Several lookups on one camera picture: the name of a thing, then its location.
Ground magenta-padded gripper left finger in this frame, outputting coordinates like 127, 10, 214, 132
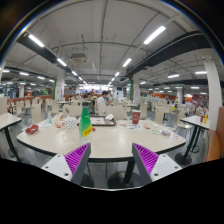
41, 142, 92, 186

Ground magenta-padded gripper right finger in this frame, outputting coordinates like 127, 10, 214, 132
131, 142, 184, 186

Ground green drink bottle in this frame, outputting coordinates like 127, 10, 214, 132
78, 101, 94, 143

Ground clear plastic wrappers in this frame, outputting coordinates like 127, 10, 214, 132
149, 124, 182, 142

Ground small red packet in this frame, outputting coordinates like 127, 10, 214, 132
24, 124, 40, 136

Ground printed paper flyer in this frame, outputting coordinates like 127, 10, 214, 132
117, 121, 144, 131

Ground red paper cup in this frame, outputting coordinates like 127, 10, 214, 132
131, 109, 142, 126

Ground dark brown food tray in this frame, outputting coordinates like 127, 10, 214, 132
90, 116, 118, 127

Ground white table with round base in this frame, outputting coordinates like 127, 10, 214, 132
174, 114, 212, 167

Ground printed paper tray liner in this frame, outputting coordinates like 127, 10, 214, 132
91, 117, 116, 125

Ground beige dining chairs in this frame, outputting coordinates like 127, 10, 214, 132
0, 94, 208, 127

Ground orange bench seat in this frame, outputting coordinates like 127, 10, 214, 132
204, 106, 224, 163

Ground white table with black leg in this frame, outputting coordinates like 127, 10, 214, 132
0, 112, 23, 162

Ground person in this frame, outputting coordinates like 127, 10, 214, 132
96, 90, 113, 116

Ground ceiling air conditioner unit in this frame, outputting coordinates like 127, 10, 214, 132
69, 52, 89, 65

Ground ceiling lights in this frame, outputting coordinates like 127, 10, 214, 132
0, 25, 214, 98

